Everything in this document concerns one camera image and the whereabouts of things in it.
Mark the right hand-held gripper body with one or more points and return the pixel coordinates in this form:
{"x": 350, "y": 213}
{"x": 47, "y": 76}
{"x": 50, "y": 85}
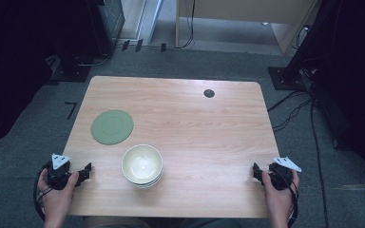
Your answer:
{"x": 282, "y": 177}

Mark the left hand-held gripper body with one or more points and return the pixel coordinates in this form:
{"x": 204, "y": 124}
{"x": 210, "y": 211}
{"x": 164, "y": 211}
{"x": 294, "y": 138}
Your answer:
{"x": 58, "y": 172}

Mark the person's right hand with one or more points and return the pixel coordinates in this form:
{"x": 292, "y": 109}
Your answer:
{"x": 280, "y": 199}

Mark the person's left hand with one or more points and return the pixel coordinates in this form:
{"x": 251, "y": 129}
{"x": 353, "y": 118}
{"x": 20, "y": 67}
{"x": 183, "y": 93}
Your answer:
{"x": 57, "y": 199}

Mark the green round plate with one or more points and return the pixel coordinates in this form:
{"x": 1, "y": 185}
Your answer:
{"x": 112, "y": 127}

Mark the cream ceramic bowl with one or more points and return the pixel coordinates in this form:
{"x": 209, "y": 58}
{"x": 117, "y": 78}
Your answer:
{"x": 145, "y": 187}
{"x": 153, "y": 183}
{"x": 142, "y": 164}

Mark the black round table grommet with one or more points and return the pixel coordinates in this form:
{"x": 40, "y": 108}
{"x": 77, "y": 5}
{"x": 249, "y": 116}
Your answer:
{"x": 209, "y": 93}

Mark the black stand base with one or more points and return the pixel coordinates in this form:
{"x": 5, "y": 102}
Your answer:
{"x": 71, "y": 71}

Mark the black metal stand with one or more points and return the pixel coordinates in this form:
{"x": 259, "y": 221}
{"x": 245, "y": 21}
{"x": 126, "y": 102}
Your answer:
{"x": 297, "y": 63}

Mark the dark curtain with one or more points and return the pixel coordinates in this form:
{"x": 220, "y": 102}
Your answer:
{"x": 358, "y": 79}
{"x": 15, "y": 63}

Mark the black floor tape strip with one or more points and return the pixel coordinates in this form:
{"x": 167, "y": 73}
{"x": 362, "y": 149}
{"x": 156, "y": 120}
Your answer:
{"x": 163, "y": 47}
{"x": 125, "y": 45}
{"x": 139, "y": 45}

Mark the black computer tower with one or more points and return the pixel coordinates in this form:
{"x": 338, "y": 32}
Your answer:
{"x": 106, "y": 25}

